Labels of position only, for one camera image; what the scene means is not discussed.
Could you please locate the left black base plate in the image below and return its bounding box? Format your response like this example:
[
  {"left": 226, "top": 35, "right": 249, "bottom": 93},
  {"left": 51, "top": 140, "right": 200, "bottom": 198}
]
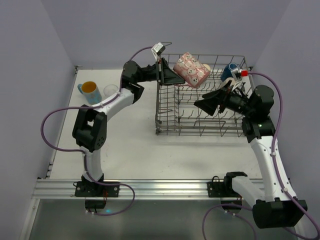
[{"left": 74, "top": 181, "right": 120, "bottom": 198}]

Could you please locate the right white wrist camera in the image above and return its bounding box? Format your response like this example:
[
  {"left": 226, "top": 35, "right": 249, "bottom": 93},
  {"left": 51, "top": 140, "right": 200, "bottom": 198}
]
[{"left": 230, "top": 68, "right": 250, "bottom": 89}]

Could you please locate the purple cable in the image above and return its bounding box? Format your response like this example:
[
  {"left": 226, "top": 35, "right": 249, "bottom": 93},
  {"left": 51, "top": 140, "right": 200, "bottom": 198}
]
[
  {"left": 40, "top": 45, "right": 136, "bottom": 216},
  {"left": 201, "top": 71, "right": 320, "bottom": 240}
]

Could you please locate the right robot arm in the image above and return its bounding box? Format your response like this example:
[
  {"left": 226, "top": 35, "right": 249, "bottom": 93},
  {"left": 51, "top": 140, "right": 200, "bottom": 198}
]
[{"left": 194, "top": 85, "right": 308, "bottom": 229}]

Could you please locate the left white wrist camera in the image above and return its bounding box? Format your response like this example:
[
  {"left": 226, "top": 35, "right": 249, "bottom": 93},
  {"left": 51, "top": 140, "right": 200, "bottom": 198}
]
[{"left": 151, "top": 42, "right": 166, "bottom": 61}]

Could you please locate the pink patterned mug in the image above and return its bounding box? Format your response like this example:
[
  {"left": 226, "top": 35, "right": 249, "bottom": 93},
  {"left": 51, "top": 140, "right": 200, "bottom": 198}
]
[{"left": 173, "top": 52, "right": 211, "bottom": 89}]

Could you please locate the dark blue mug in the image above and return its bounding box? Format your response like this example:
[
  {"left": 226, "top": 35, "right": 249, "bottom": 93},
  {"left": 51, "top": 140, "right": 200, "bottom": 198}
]
[{"left": 220, "top": 62, "right": 238, "bottom": 82}]

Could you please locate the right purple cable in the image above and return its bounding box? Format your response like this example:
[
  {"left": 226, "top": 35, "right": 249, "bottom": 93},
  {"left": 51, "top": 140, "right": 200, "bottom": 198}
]
[{"left": 201, "top": 71, "right": 320, "bottom": 240}]

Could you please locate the aluminium mounting rail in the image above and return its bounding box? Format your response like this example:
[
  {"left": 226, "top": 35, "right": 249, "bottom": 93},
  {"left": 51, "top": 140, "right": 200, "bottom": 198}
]
[{"left": 29, "top": 178, "right": 266, "bottom": 201}]

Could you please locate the cream tall cup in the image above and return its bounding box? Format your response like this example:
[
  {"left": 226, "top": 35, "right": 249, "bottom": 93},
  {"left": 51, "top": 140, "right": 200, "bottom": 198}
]
[{"left": 222, "top": 77, "right": 236, "bottom": 87}]

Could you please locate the grey wire dish rack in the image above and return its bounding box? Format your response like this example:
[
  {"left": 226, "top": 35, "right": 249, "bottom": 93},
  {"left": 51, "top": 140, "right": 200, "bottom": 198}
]
[{"left": 155, "top": 52, "right": 252, "bottom": 137}]

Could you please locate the light blue patterned mug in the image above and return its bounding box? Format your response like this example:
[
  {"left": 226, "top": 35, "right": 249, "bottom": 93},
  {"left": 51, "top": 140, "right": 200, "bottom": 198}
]
[{"left": 77, "top": 81, "right": 102, "bottom": 105}]

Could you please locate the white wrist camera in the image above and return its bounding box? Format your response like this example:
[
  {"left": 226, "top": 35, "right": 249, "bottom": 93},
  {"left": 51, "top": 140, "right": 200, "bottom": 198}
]
[
  {"left": 230, "top": 68, "right": 250, "bottom": 89},
  {"left": 151, "top": 42, "right": 166, "bottom": 61}
]

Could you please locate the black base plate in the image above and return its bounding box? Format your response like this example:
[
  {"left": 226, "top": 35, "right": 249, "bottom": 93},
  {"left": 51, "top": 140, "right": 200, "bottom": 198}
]
[
  {"left": 206, "top": 175, "right": 236, "bottom": 198},
  {"left": 74, "top": 181, "right": 120, "bottom": 198}
]

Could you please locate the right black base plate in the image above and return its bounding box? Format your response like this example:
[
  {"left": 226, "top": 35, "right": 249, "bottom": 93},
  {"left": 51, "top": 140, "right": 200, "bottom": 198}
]
[{"left": 206, "top": 175, "right": 236, "bottom": 198}]

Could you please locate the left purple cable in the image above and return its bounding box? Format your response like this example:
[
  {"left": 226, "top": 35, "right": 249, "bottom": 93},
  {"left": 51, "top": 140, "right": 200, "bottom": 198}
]
[{"left": 40, "top": 45, "right": 136, "bottom": 216}]

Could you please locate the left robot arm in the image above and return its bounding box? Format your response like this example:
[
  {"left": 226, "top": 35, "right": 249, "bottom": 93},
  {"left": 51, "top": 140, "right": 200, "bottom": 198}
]
[{"left": 72, "top": 57, "right": 185, "bottom": 185}]

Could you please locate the clear glass tumbler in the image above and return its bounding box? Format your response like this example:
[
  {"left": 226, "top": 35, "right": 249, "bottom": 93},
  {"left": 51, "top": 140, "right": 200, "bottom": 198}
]
[{"left": 103, "top": 84, "right": 119, "bottom": 98}]

